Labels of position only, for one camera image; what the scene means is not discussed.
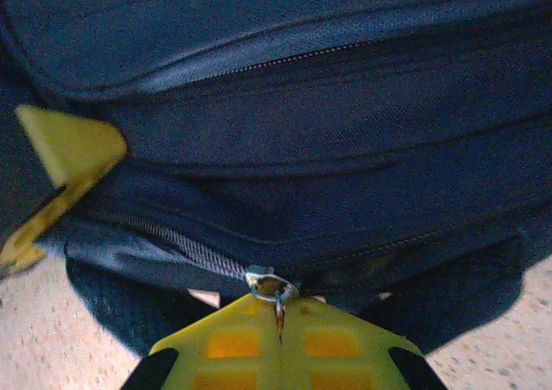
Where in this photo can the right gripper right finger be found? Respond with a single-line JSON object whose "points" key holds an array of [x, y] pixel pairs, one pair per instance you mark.
{"points": [[332, 347]]}

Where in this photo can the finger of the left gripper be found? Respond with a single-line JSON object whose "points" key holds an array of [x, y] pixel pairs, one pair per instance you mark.
{"points": [[77, 144]]}

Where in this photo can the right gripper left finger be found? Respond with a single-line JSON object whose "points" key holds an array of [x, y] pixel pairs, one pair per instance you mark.
{"points": [[228, 347]]}

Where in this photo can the navy blue backpack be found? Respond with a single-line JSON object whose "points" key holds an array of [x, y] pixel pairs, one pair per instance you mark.
{"points": [[302, 148]]}

